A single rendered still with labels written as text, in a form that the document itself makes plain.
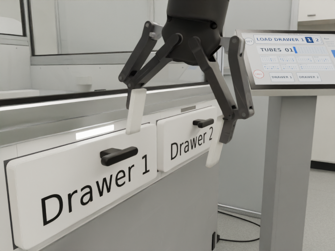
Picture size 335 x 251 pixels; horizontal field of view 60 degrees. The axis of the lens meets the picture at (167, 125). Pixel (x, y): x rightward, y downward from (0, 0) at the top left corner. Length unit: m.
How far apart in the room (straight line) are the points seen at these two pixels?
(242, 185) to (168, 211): 1.51
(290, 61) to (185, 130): 0.71
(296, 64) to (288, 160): 0.41
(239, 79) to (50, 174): 0.26
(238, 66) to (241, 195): 1.90
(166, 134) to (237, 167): 1.58
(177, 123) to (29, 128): 0.34
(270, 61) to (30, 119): 1.01
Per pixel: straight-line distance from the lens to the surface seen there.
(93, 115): 0.45
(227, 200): 2.27
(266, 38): 1.33
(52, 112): 0.41
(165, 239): 0.73
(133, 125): 0.44
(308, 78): 1.26
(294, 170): 1.40
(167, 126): 0.60
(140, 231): 0.63
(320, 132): 3.32
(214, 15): 0.37
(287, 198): 1.44
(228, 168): 2.18
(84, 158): 0.43
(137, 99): 0.43
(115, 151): 0.44
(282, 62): 1.26
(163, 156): 0.61
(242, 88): 0.35
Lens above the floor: 1.03
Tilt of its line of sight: 11 degrees down
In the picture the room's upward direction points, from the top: straight up
